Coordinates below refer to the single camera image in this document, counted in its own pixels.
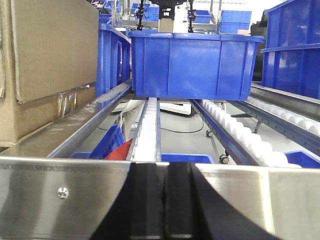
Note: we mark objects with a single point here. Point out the stainless steel shelf front rail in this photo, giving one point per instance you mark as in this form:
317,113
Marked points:
66,199

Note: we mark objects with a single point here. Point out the blue plastic bins right stack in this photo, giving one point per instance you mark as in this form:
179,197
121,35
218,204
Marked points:
292,52

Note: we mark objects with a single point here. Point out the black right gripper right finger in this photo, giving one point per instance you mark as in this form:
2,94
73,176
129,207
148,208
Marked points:
194,210

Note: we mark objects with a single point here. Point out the blue bin lower right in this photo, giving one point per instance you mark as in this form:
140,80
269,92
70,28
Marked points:
302,158

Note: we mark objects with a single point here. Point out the white roller track far right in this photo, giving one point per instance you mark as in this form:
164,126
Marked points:
298,128

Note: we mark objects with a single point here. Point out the steel shelf side guide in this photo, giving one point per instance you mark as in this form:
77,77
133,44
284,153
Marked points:
102,107

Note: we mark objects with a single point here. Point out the blue plastic bin centre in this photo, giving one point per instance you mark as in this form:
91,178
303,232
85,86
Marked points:
193,65

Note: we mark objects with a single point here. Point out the blue bin lower middle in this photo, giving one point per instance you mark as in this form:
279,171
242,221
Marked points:
188,158

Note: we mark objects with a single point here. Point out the blue plastic bin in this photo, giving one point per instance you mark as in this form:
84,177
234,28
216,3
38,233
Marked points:
193,65
113,61

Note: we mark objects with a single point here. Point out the blue bin lower left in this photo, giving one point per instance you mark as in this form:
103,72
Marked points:
113,139

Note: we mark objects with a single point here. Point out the white roller track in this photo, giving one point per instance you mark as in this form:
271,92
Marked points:
298,128
244,147
146,143

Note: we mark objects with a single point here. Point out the brown cardboard carton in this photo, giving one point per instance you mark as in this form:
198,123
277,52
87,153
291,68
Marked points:
48,63

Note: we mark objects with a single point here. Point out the white roller track centre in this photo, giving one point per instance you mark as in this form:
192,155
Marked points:
146,143

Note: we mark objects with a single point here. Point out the blue plastic bin left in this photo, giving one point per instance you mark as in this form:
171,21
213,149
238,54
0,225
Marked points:
113,61

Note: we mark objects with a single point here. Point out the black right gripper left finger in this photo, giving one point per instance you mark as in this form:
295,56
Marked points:
136,213

